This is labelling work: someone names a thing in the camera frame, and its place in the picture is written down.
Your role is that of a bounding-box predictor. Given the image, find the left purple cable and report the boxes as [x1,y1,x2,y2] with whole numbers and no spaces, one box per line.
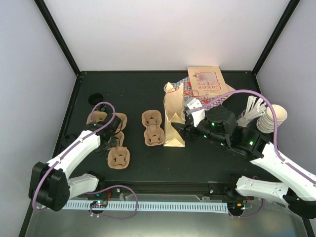
[32,102,116,211]

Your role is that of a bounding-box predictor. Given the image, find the small circuit board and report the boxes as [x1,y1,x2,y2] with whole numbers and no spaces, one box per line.
[90,200,108,208]

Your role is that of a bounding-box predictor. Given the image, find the brown pulp cup carrier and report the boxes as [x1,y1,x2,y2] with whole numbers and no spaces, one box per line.
[142,110,165,146]

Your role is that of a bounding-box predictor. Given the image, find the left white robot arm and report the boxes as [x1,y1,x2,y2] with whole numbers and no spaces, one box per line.
[29,114,123,211]

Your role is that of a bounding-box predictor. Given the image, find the kraft paper bag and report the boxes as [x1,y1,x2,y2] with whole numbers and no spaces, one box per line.
[163,82,185,147]

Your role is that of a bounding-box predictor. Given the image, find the pink cakes paper bag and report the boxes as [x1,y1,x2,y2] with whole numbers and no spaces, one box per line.
[187,66,235,99]

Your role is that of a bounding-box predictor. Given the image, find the white stirrer packets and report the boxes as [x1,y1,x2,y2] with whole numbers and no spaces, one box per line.
[245,96,267,120]

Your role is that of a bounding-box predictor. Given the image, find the light blue cable duct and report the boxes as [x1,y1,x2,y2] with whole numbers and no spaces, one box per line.
[63,200,228,214]

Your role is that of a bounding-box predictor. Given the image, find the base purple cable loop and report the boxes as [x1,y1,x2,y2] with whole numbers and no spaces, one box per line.
[83,185,138,220]

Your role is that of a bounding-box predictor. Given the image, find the black lid stack left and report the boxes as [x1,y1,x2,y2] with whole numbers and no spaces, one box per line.
[61,134,77,149]

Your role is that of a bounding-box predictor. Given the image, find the blue checkered paper bag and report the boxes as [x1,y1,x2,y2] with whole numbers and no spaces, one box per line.
[171,77,214,105]

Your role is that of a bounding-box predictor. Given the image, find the clear stirrer holder cup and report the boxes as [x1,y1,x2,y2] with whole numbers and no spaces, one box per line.
[237,110,253,128]

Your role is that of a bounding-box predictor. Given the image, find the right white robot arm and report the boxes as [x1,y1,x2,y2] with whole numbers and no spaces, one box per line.
[171,105,316,219]

